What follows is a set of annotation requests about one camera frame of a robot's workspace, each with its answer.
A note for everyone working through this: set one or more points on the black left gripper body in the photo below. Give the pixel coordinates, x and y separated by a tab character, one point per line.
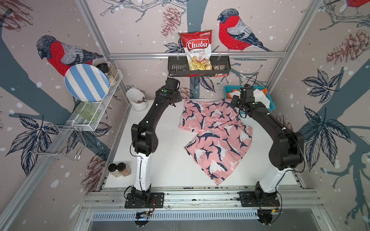
178	97

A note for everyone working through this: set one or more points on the red Chuba chips bag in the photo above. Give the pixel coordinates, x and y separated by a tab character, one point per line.
198	49

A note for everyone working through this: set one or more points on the chrome wire wall rack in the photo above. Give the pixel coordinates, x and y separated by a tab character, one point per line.
60	141

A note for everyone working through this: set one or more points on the clear acrylic wall shelf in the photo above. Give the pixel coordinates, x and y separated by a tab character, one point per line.
79	123

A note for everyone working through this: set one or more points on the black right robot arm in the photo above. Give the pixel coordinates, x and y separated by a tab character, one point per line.
286	152

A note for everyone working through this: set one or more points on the teal plastic basket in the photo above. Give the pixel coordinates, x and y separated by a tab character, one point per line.
230	88

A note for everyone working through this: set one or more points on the black wire wall basket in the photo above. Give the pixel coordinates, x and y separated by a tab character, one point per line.
178	67

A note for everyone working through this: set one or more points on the green glass bowl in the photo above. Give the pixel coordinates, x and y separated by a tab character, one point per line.
87	110

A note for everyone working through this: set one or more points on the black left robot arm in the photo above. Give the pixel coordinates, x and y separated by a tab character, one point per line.
145	140

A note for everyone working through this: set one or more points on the white ceramic cup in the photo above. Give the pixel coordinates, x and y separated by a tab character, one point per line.
137	99

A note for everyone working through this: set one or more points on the small snack packet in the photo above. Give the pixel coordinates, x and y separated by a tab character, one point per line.
219	67

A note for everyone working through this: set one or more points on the pink patterned shorts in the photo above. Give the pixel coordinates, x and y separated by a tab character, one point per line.
222	138

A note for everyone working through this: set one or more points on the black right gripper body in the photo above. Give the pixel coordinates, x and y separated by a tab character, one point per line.
236	102

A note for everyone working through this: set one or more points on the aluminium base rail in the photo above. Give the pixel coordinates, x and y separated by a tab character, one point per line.
196	204

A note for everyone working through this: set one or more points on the dark lid spice jar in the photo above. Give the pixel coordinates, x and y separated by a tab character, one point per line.
105	69

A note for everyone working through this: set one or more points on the orange shorts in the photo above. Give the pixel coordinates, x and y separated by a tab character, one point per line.
258	94

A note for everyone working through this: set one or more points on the blue white striped plate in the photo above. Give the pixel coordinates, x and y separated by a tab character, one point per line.
87	83

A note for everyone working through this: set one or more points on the black cap bottle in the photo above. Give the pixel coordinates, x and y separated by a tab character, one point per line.
112	168
123	169

